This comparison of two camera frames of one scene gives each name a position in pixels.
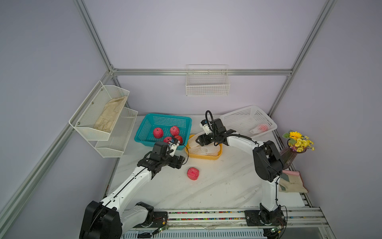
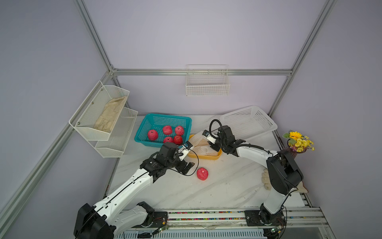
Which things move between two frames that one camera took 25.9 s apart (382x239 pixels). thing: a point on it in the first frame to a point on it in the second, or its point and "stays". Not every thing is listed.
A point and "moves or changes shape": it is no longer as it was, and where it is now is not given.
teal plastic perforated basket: (155, 127) stays
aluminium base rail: (297, 218) stays
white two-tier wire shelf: (103, 115) stays
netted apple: (179, 138) stays
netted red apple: (157, 133) moves or changes shape
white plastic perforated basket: (248, 122) stays
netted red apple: (167, 139) stays
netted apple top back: (193, 173) to (167, 130)
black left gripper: (174, 164) to (182, 164)
